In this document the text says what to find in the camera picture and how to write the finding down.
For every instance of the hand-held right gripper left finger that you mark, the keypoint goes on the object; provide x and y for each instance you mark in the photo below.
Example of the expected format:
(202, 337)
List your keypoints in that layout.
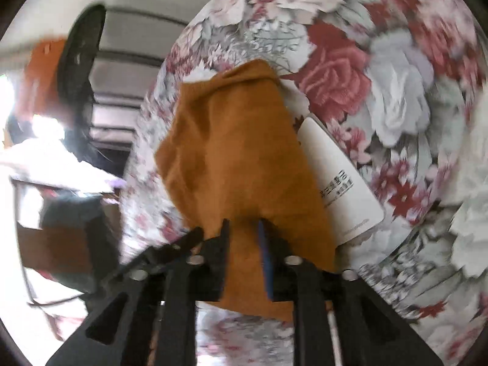
(213, 270)

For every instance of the black round mesh fan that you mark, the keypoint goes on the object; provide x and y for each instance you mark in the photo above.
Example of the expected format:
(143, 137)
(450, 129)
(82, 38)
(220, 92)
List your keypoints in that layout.
(78, 53)

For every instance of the white paper tag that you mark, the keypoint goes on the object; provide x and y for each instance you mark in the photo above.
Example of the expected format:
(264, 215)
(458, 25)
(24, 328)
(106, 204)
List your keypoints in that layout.
(335, 160)

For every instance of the brown wooden board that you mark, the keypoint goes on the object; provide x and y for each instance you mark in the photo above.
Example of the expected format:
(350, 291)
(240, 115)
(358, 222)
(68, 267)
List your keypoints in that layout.
(53, 249)

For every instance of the black metal rack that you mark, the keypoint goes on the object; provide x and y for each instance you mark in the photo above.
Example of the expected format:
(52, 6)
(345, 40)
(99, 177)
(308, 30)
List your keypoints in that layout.
(129, 56)

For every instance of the dark blue cloth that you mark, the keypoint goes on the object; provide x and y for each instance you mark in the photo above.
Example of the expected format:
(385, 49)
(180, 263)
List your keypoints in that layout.
(72, 213)

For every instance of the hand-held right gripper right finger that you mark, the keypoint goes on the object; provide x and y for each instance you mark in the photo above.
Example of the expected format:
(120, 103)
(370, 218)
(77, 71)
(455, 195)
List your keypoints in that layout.
(265, 259)

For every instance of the orange box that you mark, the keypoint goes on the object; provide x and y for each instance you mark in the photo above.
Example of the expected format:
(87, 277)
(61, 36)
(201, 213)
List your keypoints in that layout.
(42, 76)

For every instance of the floral printed blanket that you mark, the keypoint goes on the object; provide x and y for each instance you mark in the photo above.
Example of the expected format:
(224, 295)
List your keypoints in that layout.
(381, 84)

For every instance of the orange small garment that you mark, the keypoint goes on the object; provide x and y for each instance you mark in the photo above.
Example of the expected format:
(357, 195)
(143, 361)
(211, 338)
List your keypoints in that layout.
(228, 141)

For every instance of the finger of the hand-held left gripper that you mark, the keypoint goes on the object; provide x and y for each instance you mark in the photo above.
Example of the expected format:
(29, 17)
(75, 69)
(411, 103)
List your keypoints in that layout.
(167, 249)

